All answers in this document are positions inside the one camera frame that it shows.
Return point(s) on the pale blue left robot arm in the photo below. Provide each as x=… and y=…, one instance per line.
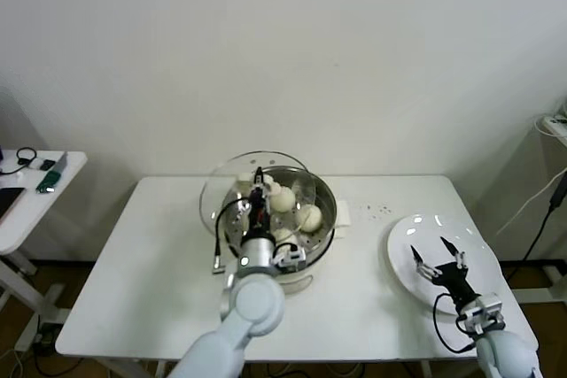
x=252, y=303

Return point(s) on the white table leg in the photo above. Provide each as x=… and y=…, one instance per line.
x=426, y=370
x=159, y=370

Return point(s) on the black floor adapter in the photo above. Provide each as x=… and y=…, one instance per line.
x=42, y=340

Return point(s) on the perforated steel steamer basket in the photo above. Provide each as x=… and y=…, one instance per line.
x=325, y=210

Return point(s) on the green and grey tool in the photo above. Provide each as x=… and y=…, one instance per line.
x=48, y=183

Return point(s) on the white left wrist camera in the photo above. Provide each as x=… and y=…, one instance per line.
x=292, y=257

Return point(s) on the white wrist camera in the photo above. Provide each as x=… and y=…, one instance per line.
x=483, y=311
x=292, y=257

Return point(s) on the white side table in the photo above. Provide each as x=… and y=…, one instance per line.
x=26, y=227

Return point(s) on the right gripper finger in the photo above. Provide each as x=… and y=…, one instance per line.
x=418, y=260
x=452, y=250

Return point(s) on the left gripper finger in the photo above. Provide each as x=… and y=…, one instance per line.
x=259, y=176

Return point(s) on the white electric cooker base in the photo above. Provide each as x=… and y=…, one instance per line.
x=343, y=218

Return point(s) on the small black device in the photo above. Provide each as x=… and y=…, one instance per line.
x=45, y=165

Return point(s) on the white round plate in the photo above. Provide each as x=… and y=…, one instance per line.
x=407, y=236

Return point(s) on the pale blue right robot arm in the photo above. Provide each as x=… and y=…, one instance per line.
x=509, y=356

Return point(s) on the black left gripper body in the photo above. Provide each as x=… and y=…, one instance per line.
x=259, y=218

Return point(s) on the white power strip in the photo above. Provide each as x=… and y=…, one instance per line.
x=556, y=125

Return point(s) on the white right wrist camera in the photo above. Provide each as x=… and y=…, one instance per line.
x=483, y=311

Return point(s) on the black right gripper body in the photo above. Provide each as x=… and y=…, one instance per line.
x=454, y=280

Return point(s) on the white desk frame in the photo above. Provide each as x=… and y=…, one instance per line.
x=531, y=297

